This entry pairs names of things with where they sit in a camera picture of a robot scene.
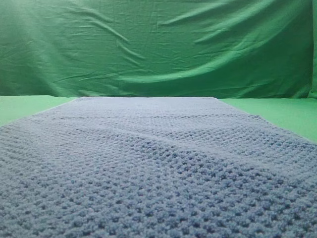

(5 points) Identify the blue waffle-weave towel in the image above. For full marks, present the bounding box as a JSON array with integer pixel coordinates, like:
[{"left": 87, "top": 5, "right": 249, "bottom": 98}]
[{"left": 0, "top": 97, "right": 317, "bottom": 238}]

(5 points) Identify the green backdrop cloth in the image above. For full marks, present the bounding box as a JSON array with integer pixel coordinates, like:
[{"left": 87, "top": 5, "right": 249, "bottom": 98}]
[{"left": 0, "top": 0, "right": 317, "bottom": 98}]

